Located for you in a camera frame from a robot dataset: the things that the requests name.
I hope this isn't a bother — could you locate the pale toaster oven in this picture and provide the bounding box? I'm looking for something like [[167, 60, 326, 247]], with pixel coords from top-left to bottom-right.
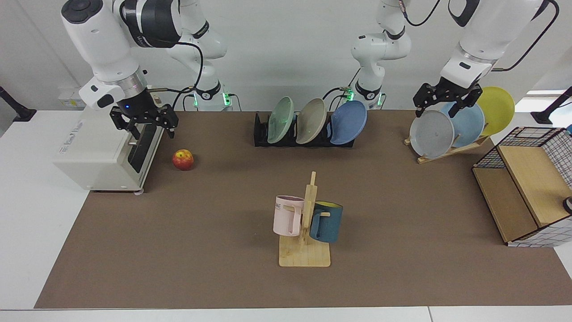
[[53, 105, 166, 194]]

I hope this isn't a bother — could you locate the dark teal cup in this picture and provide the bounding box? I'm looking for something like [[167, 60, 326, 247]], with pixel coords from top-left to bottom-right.
[[309, 201, 344, 243]]

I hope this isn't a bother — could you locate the pink cup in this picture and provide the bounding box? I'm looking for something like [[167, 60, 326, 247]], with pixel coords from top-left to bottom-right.
[[273, 195, 305, 237]]

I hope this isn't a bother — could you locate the wooden plate rack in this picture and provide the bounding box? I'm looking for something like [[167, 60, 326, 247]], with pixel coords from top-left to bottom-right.
[[404, 134, 490, 165]]

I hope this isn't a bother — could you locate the white wall socket box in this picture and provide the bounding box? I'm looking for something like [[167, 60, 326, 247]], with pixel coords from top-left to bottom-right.
[[58, 87, 86, 108]]

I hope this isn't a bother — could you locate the brown table cloth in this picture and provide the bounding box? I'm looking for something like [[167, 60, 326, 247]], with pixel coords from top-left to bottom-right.
[[34, 110, 572, 309]]

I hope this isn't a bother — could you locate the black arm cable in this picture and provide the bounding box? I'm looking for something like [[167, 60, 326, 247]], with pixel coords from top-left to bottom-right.
[[147, 40, 205, 110], [492, 0, 560, 72]]

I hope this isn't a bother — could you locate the beige plate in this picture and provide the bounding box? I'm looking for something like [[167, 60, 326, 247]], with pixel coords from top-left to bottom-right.
[[295, 98, 328, 145]]

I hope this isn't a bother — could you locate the wooden cup stand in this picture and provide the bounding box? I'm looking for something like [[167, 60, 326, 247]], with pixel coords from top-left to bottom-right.
[[279, 171, 331, 267]]

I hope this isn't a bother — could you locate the pale green plate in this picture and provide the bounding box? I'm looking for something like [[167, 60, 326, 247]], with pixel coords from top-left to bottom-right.
[[267, 96, 295, 144]]

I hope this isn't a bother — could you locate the light blue plate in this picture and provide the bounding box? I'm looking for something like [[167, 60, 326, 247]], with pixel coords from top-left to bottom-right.
[[440, 102, 485, 148]]

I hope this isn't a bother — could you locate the red yellow apple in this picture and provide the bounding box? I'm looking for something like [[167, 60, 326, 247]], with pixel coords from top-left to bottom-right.
[[172, 149, 195, 171]]

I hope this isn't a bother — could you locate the black dish rack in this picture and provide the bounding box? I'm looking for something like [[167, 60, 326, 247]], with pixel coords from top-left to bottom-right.
[[254, 112, 356, 148]]

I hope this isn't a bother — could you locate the wire basket with wooden floor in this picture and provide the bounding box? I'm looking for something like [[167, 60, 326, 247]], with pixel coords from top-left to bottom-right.
[[472, 127, 572, 248]]

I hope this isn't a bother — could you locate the yellow plate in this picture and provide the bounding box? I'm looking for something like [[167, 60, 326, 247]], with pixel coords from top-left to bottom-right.
[[476, 86, 515, 136]]

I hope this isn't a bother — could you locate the grey plate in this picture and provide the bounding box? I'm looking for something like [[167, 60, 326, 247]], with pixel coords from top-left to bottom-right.
[[409, 110, 455, 159]]

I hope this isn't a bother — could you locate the black clamp stand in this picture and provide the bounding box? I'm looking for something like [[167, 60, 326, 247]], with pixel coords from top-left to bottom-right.
[[531, 86, 572, 125], [0, 86, 37, 123]]

